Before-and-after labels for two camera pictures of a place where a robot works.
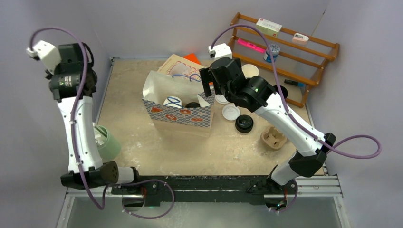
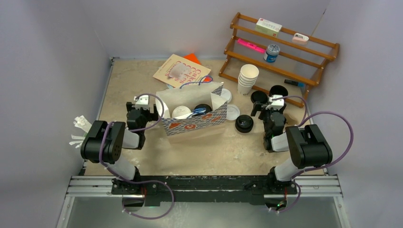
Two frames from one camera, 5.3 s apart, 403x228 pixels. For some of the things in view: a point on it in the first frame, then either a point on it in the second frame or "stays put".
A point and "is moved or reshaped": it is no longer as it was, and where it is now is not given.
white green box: x=269 y=27 stays put
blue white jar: x=275 y=50 stays put
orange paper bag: x=192 y=57 stays put
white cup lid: x=173 y=101 -> x=180 y=110
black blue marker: x=294 y=83 stays put
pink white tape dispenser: x=300 y=39 stays put
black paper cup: x=283 y=90 stays put
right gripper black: x=205 y=73 -> x=257 y=107
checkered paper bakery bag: x=177 y=103 is moved or reshaped
